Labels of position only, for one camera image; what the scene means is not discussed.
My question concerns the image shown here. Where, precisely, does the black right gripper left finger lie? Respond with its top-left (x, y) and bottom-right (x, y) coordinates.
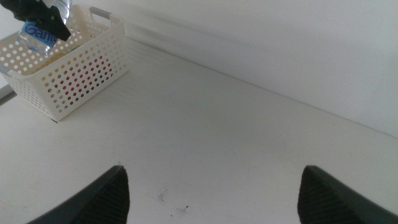
top-left (26, 164), bottom-right (131, 224)

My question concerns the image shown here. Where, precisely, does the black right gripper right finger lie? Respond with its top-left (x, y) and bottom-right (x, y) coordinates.
top-left (297, 165), bottom-right (398, 224)

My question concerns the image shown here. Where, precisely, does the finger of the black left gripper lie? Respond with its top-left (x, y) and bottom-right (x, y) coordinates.
top-left (23, 6), bottom-right (72, 42)

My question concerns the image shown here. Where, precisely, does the small water bottle blue cap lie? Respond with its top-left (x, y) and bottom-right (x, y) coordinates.
top-left (17, 0), bottom-right (73, 56)

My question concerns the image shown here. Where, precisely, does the red soda can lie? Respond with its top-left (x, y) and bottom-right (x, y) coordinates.
top-left (51, 55), bottom-right (114, 108)

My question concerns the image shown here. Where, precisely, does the white perforated plastic basket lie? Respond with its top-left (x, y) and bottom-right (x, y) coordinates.
top-left (0, 3), bottom-right (129, 122)

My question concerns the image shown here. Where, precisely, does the pale grey wall trunking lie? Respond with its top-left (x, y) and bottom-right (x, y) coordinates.
top-left (123, 20), bottom-right (200, 68)

